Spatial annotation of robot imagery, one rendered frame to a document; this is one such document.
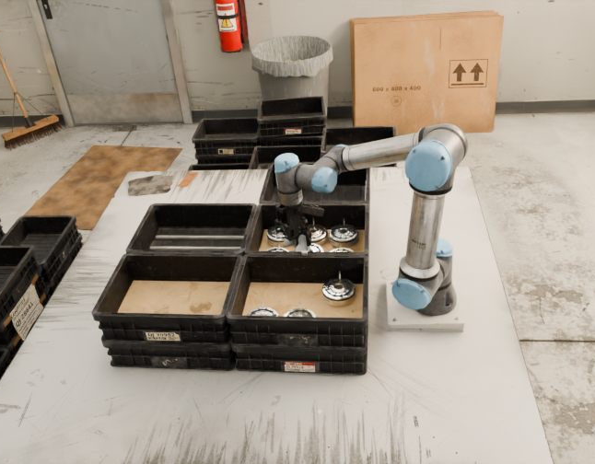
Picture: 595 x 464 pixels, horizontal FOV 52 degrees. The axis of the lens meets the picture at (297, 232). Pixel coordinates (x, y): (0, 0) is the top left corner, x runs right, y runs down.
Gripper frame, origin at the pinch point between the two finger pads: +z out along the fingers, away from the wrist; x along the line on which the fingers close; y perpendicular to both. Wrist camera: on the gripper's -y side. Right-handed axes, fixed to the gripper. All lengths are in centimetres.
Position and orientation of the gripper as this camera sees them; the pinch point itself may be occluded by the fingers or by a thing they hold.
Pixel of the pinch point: (303, 249)
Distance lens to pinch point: 207.0
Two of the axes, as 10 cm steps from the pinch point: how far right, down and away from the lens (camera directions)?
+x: 6.2, 3.6, -7.0
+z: 1.1, 8.4, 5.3
